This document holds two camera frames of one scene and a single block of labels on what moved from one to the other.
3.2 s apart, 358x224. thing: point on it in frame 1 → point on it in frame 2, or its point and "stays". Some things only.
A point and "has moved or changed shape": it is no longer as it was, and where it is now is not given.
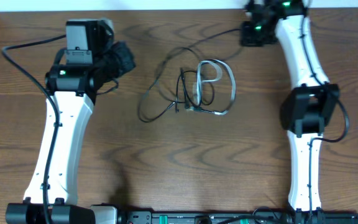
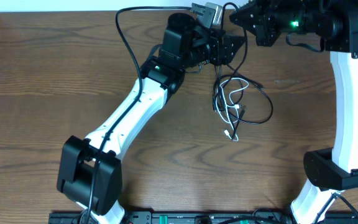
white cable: [211, 70] → [227, 109]
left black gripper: [124, 48] → [225, 56]
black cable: [163, 61] has moved or changed shape
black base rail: [310, 216] stays
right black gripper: [247, 39] stays
